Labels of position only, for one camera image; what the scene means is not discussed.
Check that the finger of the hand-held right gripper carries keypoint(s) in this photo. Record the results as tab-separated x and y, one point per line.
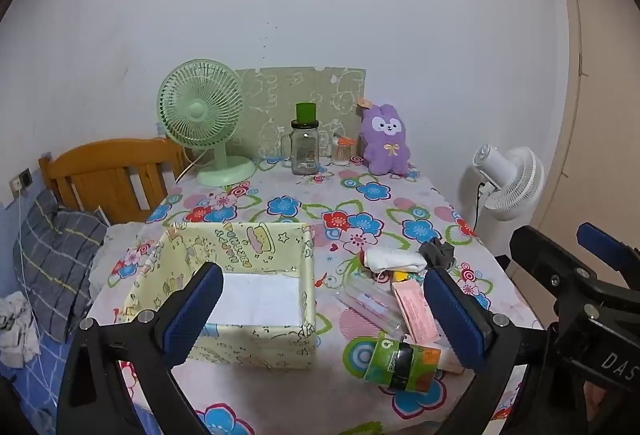
545	260
600	240

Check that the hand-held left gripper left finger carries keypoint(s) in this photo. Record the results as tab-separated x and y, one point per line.
197	310

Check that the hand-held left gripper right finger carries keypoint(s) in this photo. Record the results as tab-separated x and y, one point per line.
455	315

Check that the pink box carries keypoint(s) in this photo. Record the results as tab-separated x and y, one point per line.
415	315

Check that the yellow cartoon tissue packet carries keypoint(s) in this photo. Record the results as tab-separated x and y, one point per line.
400	276

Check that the green and black packet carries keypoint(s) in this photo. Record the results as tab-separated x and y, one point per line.
395	360

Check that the white cloth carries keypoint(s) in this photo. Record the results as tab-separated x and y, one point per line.
17	330
395	259

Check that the yellow fabric storage box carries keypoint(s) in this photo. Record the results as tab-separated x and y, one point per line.
250	240

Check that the clear plastic pack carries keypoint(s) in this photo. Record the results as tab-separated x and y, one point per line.
365	302

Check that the white standing fan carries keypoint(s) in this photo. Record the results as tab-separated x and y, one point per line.
515	185

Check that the beige door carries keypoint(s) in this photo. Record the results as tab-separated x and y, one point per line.
600	115

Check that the floral tablecloth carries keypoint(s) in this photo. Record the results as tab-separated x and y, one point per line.
300	210

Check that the grey plaid pillow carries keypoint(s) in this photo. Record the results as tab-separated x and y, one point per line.
55	255

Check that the white crumpled cloth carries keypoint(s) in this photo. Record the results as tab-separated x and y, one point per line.
17	330

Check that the wooden headboard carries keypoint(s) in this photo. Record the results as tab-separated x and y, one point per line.
100	155

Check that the blue bed sheet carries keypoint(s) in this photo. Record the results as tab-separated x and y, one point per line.
30	385

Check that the purple plush bunny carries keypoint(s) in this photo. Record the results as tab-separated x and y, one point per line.
385	145

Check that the glass jar with green lid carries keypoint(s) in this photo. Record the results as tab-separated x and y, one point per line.
305	150

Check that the small toothpick jar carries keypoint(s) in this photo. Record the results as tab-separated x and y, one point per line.
343	155

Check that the green desk fan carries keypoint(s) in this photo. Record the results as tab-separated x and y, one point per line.
200	110

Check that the green patterned board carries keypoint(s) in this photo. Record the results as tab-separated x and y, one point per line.
300	85

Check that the wall socket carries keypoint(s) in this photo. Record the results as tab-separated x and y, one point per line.
22	179

